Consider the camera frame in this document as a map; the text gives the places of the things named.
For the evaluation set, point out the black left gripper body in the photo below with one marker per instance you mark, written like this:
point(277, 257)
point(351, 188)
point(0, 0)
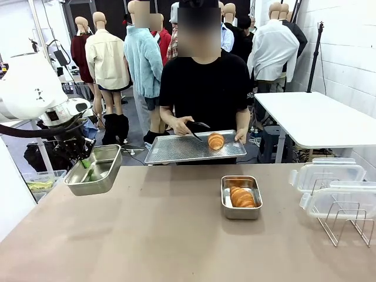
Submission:
point(75, 144)

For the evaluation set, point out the steel rectangular container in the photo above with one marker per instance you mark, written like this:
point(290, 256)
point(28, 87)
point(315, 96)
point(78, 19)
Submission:
point(241, 213)
point(94, 188)

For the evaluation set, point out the perforated metal baking tray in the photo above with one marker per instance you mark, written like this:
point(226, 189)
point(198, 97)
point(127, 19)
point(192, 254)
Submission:
point(179, 149)

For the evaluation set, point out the black tongs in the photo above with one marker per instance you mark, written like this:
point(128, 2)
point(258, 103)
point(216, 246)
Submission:
point(195, 127)

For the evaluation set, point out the golden croissant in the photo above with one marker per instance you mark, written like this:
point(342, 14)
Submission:
point(242, 197)
point(216, 141)

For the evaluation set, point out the person's left forearm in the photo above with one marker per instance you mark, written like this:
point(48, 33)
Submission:
point(243, 119)

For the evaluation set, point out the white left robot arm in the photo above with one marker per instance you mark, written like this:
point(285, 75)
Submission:
point(32, 88)

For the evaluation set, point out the person's right forearm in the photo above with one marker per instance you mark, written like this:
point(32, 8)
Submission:
point(168, 116)

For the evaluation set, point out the person's right hand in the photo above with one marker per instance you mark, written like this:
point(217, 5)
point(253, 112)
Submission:
point(181, 126)

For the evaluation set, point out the person's left hand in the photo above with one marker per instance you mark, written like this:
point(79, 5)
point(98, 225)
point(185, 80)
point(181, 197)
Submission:
point(242, 135)

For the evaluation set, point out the blue cloth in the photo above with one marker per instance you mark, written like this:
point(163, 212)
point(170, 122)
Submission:
point(91, 129)

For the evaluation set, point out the black boots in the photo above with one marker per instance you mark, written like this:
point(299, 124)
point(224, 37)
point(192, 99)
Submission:
point(116, 127)

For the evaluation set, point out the clear plastic storage bin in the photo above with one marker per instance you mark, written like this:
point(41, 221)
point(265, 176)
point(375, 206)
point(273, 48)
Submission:
point(44, 182)

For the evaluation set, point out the mannequin in dark red top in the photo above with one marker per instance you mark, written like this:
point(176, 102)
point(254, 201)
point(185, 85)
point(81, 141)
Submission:
point(80, 55)

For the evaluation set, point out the mannequin in cream jacket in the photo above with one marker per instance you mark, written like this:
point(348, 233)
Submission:
point(107, 58)

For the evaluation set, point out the mannequin in light blue fleece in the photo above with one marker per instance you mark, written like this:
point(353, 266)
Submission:
point(144, 64)

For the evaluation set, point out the mannequin in red jacket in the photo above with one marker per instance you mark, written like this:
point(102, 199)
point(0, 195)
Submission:
point(165, 41)

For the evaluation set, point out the person in black t-shirt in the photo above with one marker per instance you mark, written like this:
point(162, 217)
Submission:
point(205, 91)

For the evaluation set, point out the mannequin in plaid shirt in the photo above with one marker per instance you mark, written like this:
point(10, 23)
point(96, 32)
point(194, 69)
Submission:
point(173, 44)

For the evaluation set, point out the black stool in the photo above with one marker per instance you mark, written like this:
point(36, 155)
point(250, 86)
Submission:
point(271, 144)

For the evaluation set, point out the mannequin in white shirt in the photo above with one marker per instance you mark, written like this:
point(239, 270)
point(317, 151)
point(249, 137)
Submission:
point(273, 53)

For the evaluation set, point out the white rectangular table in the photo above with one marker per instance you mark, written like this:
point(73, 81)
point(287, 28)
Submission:
point(311, 117)

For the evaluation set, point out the mannequin in black jacket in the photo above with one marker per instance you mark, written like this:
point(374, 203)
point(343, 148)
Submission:
point(299, 38)

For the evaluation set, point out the black light stand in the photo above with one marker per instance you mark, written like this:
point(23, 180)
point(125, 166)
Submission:
point(316, 58)

